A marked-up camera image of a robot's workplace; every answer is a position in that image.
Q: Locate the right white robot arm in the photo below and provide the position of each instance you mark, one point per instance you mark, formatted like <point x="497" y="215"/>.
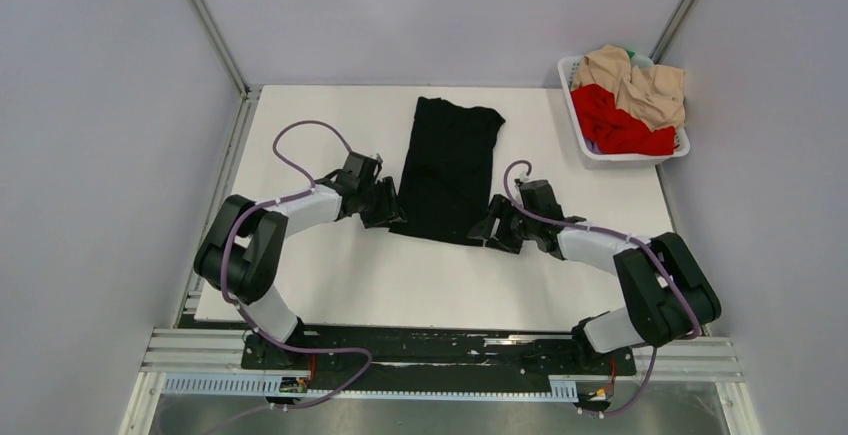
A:
<point x="666" y="293"/>

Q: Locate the white slotted cable duct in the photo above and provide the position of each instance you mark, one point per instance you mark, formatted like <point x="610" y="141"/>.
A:
<point x="285" y="387"/>

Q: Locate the white laundry basket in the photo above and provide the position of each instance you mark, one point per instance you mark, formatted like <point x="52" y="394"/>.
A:
<point x="588" y="154"/>

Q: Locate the black t shirt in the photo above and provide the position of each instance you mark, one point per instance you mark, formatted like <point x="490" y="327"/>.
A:
<point x="445" y="185"/>

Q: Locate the right aluminium corner post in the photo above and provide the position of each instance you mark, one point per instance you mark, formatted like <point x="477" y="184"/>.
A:
<point x="671" y="29"/>

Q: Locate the left aluminium corner post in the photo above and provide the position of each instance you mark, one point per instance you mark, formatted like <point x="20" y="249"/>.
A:
<point x="220" y="47"/>

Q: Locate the aluminium front frame rail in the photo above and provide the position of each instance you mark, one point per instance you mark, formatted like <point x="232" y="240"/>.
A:
<point x="711" y="359"/>

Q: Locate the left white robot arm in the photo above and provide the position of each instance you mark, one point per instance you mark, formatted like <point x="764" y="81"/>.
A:
<point x="241" y="251"/>

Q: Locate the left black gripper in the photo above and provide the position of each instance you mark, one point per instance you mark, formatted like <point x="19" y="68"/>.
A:
<point x="391" y="209"/>

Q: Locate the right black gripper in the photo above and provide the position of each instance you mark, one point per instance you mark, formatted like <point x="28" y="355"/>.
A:
<point x="499" y="209"/>

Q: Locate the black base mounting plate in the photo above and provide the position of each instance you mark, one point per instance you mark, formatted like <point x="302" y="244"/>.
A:
<point x="430" y="358"/>

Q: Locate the aluminium corner post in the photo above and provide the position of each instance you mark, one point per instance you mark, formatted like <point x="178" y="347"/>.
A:
<point x="220" y="47"/>
<point x="671" y="29"/>

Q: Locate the beige t shirt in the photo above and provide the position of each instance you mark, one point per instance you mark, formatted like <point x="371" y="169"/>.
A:
<point x="653" y="95"/>

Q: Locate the red t shirt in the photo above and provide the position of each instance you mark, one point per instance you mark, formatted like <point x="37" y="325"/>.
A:
<point x="614" y="131"/>

